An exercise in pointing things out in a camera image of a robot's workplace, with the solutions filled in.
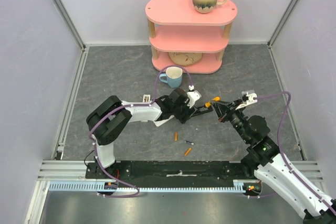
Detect light blue mug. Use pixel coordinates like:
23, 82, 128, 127
159, 67, 183, 89

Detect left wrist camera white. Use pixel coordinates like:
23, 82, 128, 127
186, 84, 202, 108

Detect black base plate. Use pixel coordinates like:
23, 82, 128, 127
85, 159, 273, 188

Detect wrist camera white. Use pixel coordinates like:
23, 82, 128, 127
236, 90, 258, 110
186, 84, 202, 108

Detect beige patterned plate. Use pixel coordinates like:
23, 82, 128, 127
168, 52, 203, 66

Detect aluminium frame post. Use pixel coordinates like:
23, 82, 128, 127
267, 0, 300, 48
52, 0, 86, 50

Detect left aluminium frame post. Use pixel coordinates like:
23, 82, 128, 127
52, 0, 86, 50

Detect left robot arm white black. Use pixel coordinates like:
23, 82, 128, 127
86, 88, 202, 178

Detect black remote control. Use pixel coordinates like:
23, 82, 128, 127
190, 105, 213, 118

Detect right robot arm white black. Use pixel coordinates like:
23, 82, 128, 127
210, 100, 335, 223

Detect wide white remote control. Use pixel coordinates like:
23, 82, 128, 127
153, 116, 174, 127

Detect pink three tier shelf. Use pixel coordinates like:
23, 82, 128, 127
145, 0, 238, 74

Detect orange handled screwdriver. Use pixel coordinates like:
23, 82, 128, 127
205, 96, 221, 108

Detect right aluminium frame post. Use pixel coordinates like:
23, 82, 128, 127
267, 0, 300, 48

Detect slim white remote control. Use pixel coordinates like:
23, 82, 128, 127
142, 94, 151, 102

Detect light blue cable duct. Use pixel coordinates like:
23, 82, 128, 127
48, 180, 261, 193

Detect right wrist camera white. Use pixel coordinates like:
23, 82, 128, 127
236, 90, 258, 110

